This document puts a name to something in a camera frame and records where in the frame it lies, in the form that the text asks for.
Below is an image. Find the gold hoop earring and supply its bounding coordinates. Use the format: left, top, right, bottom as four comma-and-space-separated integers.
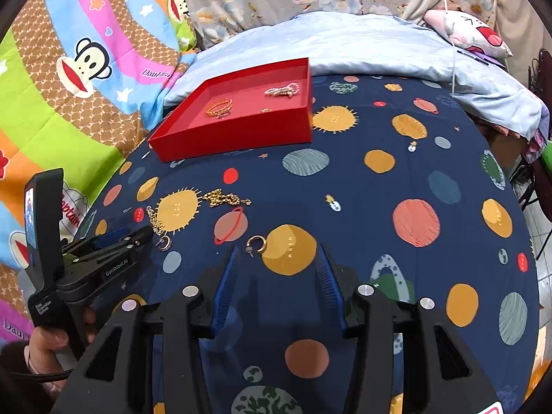
245, 235, 267, 257

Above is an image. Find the gold chain necklace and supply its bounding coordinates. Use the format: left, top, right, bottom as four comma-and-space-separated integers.
145, 188, 253, 236

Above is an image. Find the red jewelry tray box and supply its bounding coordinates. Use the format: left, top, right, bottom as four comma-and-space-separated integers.
148, 58, 313, 162

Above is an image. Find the person's left hand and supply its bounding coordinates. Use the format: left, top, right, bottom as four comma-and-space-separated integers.
25, 307, 96, 375

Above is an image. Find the navy planet pattern bedsheet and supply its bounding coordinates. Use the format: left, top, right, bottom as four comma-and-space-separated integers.
79, 75, 539, 413

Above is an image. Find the colourful monkey cartoon blanket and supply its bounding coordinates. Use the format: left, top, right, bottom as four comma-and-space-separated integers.
0, 0, 199, 346

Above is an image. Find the light blue pillow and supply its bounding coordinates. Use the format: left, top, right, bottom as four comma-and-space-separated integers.
164, 11, 550, 139

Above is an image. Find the pink cartoon plush pillow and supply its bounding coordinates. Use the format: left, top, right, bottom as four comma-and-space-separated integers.
423, 9, 513, 59

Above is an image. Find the gold chain bracelet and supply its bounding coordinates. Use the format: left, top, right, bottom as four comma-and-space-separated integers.
205, 97, 235, 119

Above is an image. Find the white pearl bracelet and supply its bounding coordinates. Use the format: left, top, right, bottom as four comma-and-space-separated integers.
263, 81, 302, 99

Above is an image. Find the white charging cable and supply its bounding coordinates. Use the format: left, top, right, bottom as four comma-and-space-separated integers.
434, 0, 460, 96

